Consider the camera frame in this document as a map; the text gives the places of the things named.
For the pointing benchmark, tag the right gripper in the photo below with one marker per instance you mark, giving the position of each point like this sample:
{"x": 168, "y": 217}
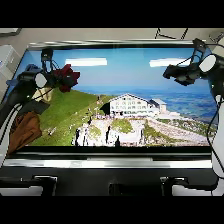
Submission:
{"x": 183, "y": 74}

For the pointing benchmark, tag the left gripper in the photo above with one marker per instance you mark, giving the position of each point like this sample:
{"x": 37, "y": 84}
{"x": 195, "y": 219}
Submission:
{"x": 54, "y": 80}

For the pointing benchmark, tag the red shirt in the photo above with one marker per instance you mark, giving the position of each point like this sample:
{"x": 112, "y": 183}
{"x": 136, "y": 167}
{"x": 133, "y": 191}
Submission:
{"x": 67, "y": 78}

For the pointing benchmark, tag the cream garment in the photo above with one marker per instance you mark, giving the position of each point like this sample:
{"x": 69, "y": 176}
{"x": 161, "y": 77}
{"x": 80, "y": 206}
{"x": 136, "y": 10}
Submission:
{"x": 45, "y": 95}

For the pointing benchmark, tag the blue garment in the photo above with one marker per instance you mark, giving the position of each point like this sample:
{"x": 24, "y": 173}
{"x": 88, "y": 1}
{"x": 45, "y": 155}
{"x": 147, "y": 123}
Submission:
{"x": 32, "y": 67}

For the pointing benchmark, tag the grey garment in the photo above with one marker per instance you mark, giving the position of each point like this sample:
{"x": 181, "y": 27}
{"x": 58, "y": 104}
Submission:
{"x": 35, "y": 107}

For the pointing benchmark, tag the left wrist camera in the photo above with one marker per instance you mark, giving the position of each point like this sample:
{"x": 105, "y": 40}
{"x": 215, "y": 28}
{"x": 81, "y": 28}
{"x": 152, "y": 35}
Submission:
{"x": 47, "y": 55}

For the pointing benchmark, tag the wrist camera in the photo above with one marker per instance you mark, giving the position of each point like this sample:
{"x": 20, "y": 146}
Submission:
{"x": 199, "y": 45}
{"x": 47, "y": 55}

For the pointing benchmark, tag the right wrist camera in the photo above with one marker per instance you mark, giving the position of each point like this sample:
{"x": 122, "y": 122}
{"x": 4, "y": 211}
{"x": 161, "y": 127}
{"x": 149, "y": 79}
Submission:
{"x": 199, "y": 45}

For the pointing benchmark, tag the silver frame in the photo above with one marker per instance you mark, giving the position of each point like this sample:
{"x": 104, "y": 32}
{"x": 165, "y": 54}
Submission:
{"x": 106, "y": 163}

